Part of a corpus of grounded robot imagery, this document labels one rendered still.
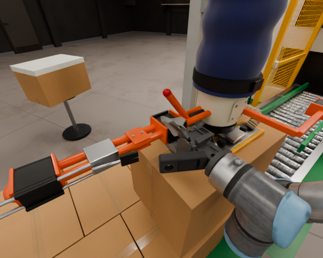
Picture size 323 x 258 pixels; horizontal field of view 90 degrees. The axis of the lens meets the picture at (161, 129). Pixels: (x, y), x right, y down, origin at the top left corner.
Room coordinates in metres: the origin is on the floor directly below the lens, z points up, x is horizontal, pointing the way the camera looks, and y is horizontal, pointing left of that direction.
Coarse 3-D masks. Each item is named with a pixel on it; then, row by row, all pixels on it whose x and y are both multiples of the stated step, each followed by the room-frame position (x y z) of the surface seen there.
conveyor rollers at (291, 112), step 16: (304, 96) 2.01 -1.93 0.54; (320, 96) 2.01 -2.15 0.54; (272, 112) 1.63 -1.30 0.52; (288, 112) 1.59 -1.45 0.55; (304, 112) 1.61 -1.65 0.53; (288, 144) 1.05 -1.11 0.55; (272, 160) 0.87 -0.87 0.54; (288, 160) 0.86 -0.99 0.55; (304, 160) 0.86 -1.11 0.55; (272, 176) 0.71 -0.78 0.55; (288, 176) 0.71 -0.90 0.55
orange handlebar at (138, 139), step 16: (192, 112) 0.50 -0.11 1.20; (208, 112) 0.49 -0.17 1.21; (256, 112) 0.49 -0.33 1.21; (320, 112) 0.50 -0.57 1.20; (144, 128) 0.39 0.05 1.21; (288, 128) 0.40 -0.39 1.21; (304, 128) 0.39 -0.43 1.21; (128, 144) 0.32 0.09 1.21; (144, 144) 0.33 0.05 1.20; (64, 160) 0.26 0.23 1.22; (80, 160) 0.27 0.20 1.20
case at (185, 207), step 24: (240, 120) 0.65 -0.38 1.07; (264, 144) 0.48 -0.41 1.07; (144, 168) 0.41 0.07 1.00; (264, 168) 0.52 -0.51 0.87; (144, 192) 0.43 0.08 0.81; (168, 192) 0.29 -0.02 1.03; (192, 192) 0.26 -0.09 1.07; (216, 192) 0.27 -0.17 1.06; (168, 216) 0.28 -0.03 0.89; (192, 216) 0.22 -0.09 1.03; (216, 216) 0.32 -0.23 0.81; (168, 240) 0.27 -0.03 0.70; (192, 240) 0.24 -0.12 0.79
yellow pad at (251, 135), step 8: (240, 128) 0.53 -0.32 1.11; (248, 128) 0.55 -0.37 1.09; (256, 128) 0.55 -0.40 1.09; (216, 136) 0.50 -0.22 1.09; (248, 136) 0.50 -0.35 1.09; (256, 136) 0.51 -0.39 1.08; (224, 144) 0.43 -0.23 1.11; (232, 144) 0.45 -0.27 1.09; (240, 144) 0.45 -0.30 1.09; (232, 152) 0.41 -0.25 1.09
